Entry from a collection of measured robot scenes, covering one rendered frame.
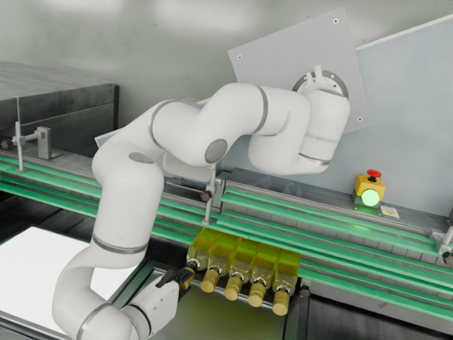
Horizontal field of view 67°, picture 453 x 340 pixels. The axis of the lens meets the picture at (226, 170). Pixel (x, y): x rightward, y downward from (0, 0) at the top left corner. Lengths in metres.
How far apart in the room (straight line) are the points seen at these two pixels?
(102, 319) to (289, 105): 0.46
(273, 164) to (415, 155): 0.58
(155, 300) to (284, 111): 0.44
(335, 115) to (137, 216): 0.41
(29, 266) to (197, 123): 0.77
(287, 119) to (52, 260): 0.81
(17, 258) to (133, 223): 0.70
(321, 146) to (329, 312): 0.59
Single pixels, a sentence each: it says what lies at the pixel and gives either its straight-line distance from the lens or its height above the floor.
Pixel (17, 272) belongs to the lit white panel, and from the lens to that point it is 1.12.
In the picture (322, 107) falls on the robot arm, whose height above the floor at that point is 1.12.
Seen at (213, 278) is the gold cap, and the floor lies 1.14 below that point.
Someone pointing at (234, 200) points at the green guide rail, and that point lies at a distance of 0.94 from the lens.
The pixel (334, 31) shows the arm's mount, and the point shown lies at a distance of 0.99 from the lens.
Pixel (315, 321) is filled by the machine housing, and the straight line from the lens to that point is 1.09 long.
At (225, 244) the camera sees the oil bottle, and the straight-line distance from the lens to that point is 0.95.
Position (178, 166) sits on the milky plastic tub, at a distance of 1.14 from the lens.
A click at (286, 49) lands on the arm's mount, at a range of 0.99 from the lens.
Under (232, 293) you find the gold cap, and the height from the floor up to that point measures 1.16.
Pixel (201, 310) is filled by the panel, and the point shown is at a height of 1.11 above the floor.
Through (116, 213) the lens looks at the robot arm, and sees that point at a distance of 0.50.
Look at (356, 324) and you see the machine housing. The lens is 1.14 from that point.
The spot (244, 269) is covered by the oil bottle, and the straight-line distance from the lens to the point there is 0.89.
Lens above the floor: 1.79
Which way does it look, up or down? 66 degrees down
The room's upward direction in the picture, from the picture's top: 141 degrees counter-clockwise
